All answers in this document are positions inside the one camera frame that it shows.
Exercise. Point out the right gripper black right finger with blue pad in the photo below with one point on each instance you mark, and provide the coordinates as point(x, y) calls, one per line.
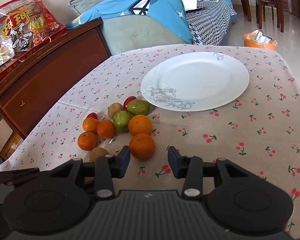
point(190, 168)

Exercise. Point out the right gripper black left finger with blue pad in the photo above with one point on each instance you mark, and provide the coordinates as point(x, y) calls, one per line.
point(107, 168)

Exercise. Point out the brown kiwi front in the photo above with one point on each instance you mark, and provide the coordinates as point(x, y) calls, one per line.
point(97, 153)

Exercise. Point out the brown kiwi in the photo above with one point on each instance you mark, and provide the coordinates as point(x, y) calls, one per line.
point(97, 153)
point(113, 109)

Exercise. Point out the large orange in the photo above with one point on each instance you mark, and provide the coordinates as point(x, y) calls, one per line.
point(139, 124)
point(142, 146)

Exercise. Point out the small orange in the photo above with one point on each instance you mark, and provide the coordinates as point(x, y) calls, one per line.
point(87, 141)
point(90, 125)
point(106, 129)

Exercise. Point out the green round fruit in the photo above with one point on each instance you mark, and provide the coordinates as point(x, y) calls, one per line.
point(121, 120)

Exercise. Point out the brown kiwi back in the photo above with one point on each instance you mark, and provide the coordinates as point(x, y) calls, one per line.
point(113, 109)

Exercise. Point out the green fruit from plate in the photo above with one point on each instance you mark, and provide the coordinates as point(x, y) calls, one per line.
point(138, 107)

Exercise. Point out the white plate with flower drawing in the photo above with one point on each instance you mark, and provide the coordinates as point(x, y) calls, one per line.
point(195, 82)

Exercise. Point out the cardboard box on floor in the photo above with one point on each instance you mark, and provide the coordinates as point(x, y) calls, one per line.
point(9, 140)

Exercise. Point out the dark wooden side cabinet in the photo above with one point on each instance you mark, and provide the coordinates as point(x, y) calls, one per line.
point(38, 82)

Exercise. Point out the cherry print tablecloth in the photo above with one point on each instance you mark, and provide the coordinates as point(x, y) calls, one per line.
point(259, 131)

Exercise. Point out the green sofa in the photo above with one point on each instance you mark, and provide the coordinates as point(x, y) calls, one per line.
point(132, 32)

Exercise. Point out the houndstooth sofa cover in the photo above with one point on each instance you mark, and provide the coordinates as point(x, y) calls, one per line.
point(209, 24)

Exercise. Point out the orange waste bin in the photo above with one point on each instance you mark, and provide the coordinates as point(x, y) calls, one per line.
point(257, 39)

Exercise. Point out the red snack gift bag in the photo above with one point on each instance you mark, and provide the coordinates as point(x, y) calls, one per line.
point(25, 27)

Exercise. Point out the white paper on sofa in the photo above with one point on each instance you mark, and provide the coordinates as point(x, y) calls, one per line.
point(190, 5)

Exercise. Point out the blue blanket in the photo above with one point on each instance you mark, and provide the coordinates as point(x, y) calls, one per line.
point(169, 13)

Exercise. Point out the dark wooden chair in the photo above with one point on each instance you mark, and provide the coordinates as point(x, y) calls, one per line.
point(260, 13)

